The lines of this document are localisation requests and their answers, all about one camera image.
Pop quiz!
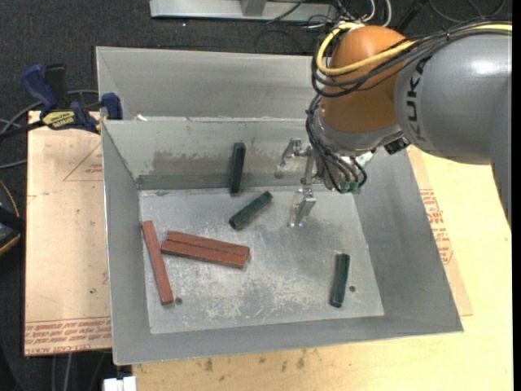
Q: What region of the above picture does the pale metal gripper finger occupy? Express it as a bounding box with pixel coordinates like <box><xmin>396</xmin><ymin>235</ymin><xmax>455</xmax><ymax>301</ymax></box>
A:
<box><xmin>286</xmin><ymin>187</ymin><xmax>318</xmax><ymax>229</ymax></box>
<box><xmin>274</xmin><ymin>138</ymin><xmax>304</xmax><ymax>180</ymax></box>

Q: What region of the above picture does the dark green flat block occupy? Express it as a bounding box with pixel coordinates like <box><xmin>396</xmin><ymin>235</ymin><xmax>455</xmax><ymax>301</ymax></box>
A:
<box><xmin>329</xmin><ymin>253</ymin><xmax>352</xmax><ymax>310</ymax></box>
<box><xmin>228</xmin><ymin>141</ymin><xmax>247</xmax><ymax>196</ymax></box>
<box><xmin>228</xmin><ymin>190</ymin><xmax>274</xmax><ymax>231</ymax></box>

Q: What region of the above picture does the red-brown flat block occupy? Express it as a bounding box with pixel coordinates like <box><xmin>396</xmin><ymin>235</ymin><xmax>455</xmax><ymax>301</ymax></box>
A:
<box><xmin>160</xmin><ymin>239</ymin><xmax>248</xmax><ymax>270</ymax></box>
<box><xmin>140</xmin><ymin>219</ymin><xmax>176</xmax><ymax>306</ymax></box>
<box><xmin>165</xmin><ymin>230</ymin><xmax>252</xmax><ymax>261</ymax></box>

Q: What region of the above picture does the grey metal bin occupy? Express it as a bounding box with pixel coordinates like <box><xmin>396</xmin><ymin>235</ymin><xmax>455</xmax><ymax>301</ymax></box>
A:
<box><xmin>95</xmin><ymin>46</ymin><xmax>465</xmax><ymax>366</ymax></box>

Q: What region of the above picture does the brown cardboard board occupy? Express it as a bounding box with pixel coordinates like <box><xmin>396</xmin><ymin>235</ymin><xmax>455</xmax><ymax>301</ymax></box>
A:
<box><xmin>24</xmin><ymin>110</ymin><xmax>475</xmax><ymax>358</ymax></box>

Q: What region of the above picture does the black cylinder on white bracket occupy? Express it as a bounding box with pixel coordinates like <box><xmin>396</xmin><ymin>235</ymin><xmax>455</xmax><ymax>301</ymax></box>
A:
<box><xmin>357</xmin><ymin>135</ymin><xmax>410</xmax><ymax>165</ymax></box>

